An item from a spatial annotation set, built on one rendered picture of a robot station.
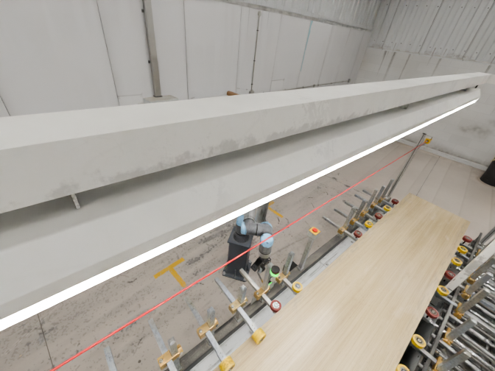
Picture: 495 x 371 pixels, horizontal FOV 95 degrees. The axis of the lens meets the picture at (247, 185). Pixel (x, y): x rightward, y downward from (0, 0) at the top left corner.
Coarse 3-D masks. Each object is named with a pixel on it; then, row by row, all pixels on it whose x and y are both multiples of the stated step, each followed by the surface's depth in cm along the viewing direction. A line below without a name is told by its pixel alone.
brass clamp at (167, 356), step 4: (180, 348) 133; (168, 352) 131; (180, 352) 132; (160, 356) 129; (164, 356) 129; (168, 356) 129; (172, 356) 129; (176, 356) 131; (164, 360) 127; (168, 360) 128; (172, 360) 130; (160, 364) 126; (164, 364) 126
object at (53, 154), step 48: (240, 96) 33; (288, 96) 37; (336, 96) 40; (384, 96) 52; (432, 96) 80; (0, 144) 16; (48, 144) 17; (96, 144) 19; (144, 144) 22; (192, 144) 25; (240, 144) 30; (0, 192) 16; (48, 192) 18
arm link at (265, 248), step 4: (260, 236) 162; (264, 236) 156; (268, 236) 156; (260, 240) 156; (268, 240) 154; (272, 240) 154; (260, 244) 157; (264, 244) 153; (268, 244) 153; (272, 244) 155; (260, 248) 158; (264, 248) 155; (268, 248) 155; (264, 252) 157; (268, 252) 158
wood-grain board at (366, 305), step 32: (384, 224) 254; (416, 224) 260; (448, 224) 266; (352, 256) 212; (384, 256) 216; (416, 256) 220; (448, 256) 224; (320, 288) 182; (352, 288) 185; (384, 288) 188; (416, 288) 191; (288, 320) 159; (320, 320) 161; (352, 320) 163; (384, 320) 166; (416, 320) 168; (256, 352) 141; (288, 352) 143; (320, 352) 145; (352, 352) 147; (384, 352) 148
